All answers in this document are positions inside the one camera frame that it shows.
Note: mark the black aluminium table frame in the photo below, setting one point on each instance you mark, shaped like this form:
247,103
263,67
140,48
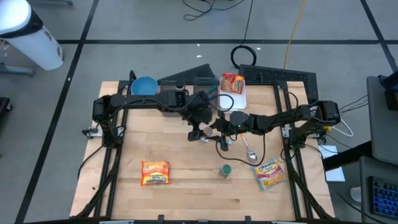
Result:
115,168

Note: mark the grey stand base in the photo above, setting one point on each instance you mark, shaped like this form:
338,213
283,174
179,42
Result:
15,70

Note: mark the black desk device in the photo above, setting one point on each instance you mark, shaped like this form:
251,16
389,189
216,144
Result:
391,96

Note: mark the white plastic bin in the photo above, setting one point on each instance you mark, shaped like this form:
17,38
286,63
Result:
233,101

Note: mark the blue ramen packet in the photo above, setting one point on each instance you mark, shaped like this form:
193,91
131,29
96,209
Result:
269,174

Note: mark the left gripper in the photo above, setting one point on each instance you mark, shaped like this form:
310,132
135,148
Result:
199,115

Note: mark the black chair base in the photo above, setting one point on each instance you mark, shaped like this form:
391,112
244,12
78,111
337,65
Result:
4,104

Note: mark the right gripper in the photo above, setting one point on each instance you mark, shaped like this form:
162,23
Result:
224,126

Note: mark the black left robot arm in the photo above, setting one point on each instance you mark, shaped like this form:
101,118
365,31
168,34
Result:
140,101

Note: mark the black perforated panel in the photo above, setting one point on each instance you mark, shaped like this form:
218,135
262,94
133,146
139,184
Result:
280,74

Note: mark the green lid spice jar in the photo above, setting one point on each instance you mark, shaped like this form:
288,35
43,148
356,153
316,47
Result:
225,170

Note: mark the white trash can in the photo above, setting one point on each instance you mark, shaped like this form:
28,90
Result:
34,46

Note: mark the blue bowl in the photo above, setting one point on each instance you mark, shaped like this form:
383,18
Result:
144,85

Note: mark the white computer mouse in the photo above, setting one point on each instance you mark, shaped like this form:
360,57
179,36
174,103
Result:
356,194

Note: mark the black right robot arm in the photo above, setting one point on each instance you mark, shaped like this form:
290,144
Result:
280,119

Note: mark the backlit keyboard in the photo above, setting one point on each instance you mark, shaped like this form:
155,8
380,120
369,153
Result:
385,199

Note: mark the red beef ramen packet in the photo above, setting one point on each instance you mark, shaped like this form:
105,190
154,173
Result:
232,83

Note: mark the orange chicken ramen packet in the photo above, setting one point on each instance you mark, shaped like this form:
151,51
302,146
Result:
155,172

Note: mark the black triangular panel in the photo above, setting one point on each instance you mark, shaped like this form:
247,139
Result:
196,74

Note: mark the grey keyboard desk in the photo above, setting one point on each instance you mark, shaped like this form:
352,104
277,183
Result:
363,186

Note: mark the purple label spice jar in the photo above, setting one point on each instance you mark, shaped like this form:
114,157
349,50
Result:
179,84

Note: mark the white paper sheet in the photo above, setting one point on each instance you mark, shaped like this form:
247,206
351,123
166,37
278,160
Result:
335,174

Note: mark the black desk leg bar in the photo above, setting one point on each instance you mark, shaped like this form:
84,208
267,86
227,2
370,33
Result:
342,157

